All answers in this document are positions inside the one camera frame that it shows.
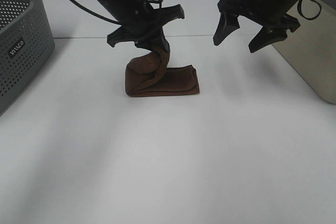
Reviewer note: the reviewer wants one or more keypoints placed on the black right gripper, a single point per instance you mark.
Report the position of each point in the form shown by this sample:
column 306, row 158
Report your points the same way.
column 267, row 13

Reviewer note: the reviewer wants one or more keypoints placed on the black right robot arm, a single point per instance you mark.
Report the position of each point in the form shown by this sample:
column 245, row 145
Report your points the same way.
column 270, row 14

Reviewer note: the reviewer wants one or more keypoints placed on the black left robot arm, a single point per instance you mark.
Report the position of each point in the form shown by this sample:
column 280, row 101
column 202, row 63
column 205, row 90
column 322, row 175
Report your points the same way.
column 124, row 11

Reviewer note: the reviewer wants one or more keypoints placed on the brown towel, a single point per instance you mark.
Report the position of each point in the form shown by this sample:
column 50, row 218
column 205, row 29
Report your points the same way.
column 149, row 76

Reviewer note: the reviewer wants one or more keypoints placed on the beige storage bin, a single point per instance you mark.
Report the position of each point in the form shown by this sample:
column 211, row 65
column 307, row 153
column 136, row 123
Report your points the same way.
column 310, row 50

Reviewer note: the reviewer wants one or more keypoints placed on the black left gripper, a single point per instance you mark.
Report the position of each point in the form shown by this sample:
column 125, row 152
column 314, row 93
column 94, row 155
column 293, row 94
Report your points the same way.
column 148, row 34

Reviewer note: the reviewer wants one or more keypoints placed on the grey perforated plastic basket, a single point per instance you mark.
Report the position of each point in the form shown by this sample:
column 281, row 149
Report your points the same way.
column 26, row 45

